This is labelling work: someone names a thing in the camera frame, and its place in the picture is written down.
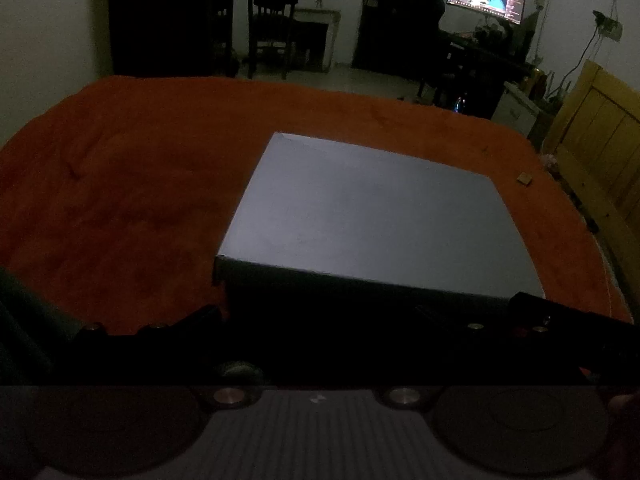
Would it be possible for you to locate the white framed shelf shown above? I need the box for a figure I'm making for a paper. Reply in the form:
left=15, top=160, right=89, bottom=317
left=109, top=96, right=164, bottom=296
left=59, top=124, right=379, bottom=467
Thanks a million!
left=292, top=7, right=343, bottom=73

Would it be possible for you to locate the dark wooden chair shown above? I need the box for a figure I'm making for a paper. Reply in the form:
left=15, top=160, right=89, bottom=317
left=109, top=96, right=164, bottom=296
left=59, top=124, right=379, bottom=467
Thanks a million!
left=246, top=0, right=301, bottom=81

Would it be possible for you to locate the white box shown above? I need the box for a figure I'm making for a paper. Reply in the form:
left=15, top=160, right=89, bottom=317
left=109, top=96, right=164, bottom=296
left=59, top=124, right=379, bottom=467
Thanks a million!
left=212, top=132, right=546, bottom=306

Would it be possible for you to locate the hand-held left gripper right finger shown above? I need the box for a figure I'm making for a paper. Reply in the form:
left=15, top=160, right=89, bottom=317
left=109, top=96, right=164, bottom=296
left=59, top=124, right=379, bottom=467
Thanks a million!
left=377, top=306, right=596, bottom=403

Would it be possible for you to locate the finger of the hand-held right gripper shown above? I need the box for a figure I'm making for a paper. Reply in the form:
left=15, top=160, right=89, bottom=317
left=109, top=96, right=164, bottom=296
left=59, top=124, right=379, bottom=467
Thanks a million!
left=510, top=292, right=640, bottom=386

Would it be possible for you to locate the white cabinet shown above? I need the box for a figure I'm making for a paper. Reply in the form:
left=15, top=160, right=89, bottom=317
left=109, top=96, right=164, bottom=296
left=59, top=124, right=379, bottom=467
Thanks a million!
left=490, top=80, right=543, bottom=138

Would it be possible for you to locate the wall power socket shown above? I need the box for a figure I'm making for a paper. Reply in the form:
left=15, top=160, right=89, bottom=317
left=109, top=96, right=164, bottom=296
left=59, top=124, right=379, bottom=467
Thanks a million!
left=592, top=9, right=625, bottom=43

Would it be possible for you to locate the yellow wooden headboard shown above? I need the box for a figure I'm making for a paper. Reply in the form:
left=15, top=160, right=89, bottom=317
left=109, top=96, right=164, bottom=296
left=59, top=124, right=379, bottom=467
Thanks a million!
left=542, top=59, right=640, bottom=241

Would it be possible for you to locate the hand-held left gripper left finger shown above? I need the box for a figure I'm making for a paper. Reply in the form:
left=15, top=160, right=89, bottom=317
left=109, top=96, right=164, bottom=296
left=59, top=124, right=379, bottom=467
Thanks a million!
left=47, top=306, right=261, bottom=408

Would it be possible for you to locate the orange blanket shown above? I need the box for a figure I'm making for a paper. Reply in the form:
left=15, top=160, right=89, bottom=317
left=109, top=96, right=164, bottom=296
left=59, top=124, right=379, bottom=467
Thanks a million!
left=0, top=75, right=633, bottom=386

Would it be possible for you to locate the dark desk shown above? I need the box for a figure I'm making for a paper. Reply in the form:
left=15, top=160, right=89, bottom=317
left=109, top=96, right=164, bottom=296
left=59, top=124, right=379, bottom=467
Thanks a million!
left=440, top=30, right=538, bottom=121

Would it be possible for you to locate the dark wardrobe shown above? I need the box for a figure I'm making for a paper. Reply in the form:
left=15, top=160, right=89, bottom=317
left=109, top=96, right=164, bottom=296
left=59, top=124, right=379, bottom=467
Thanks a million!
left=107, top=0, right=236, bottom=78

